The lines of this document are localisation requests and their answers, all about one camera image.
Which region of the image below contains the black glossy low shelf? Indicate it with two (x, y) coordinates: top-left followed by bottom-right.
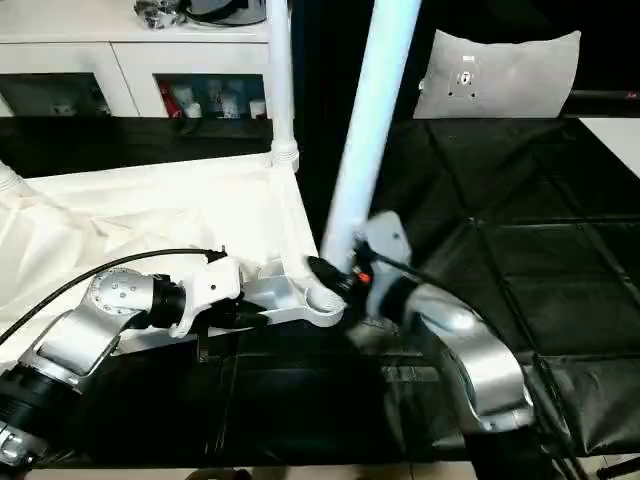
(569, 88), (640, 104)

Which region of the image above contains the dark round device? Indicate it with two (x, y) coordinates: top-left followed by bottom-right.
(187, 0), (269, 26)

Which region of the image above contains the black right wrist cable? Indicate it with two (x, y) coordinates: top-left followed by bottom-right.
(359, 244), (592, 480)

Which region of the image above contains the white flat board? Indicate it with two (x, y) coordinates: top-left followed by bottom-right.
(578, 117), (640, 179)

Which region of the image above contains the grey printed cushion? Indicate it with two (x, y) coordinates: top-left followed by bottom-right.
(413, 28), (584, 122)

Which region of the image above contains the red box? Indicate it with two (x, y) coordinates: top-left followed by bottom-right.
(162, 82), (184, 119)

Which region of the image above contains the white plastic table top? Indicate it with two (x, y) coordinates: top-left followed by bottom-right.
(0, 152), (347, 359)

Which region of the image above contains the black work mat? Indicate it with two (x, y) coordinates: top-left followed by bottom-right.
(0, 114), (640, 471)

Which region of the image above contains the white glass-door cabinet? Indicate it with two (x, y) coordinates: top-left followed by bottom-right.
(0, 0), (281, 122)

